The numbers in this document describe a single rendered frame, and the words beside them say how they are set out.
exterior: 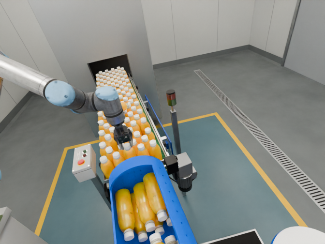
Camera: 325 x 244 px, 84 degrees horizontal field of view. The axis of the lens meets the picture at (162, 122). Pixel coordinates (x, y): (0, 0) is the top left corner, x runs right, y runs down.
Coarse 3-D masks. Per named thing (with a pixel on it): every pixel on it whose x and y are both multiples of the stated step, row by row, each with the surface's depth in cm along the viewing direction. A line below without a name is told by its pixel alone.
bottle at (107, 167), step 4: (108, 160) 105; (104, 164) 103; (108, 164) 104; (112, 164) 107; (104, 168) 103; (108, 168) 104; (112, 168) 106; (104, 172) 105; (108, 172) 105; (108, 176) 107
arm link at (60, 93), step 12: (0, 60) 72; (12, 60) 74; (0, 72) 71; (12, 72) 70; (24, 72) 70; (36, 72) 71; (24, 84) 70; (36, 84) 68; (48, 84) 66; (60, 84) 66; (48, 96) 66; (60, 96) 65; (72, 96) 68; (84, 96) 76; (72, 108) 74
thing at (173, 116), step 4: (172, 112) 131; (176, 112) 132; (172, 116) 133; (176, 116) 134; (172, 120) 135; (176, 120) 136; (172, 124) 140; (176, 124) 138; (176, 128) 140; (176, 132) 143; (176, 136) 145; (176, 140) 148; (176, 144) 150; (176, 148) 154; (180, 148) 154; (176, 152) 160; (180, 152) 157; (184, 192) 194
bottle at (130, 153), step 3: (132, 147) 106; (126, 150) 103; (129, 150) 104; (132, 150) 104; (123, 153) 105; (126, 153) 103; (129, 153) 103; (132, 153) 104; (135, 153) 107; (126, 156) 104; (129, 156) 104; (132, 156) 105; (126, 159) 106
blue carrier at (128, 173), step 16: (128, 160) 82; (144, 160) 82; (160, 160) 90; (112, 176) 82; (128, 176) 89; (160, 176) 78; (112, 192) 87; (112, 208) 75; (176, 208) 67; (176, 224) 61; (176, 240) 76; (192, 240) 60
